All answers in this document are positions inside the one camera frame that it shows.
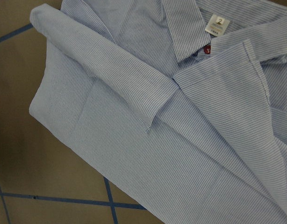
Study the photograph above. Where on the light blue striped shirt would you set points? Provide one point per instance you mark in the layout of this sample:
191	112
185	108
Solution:
182	104

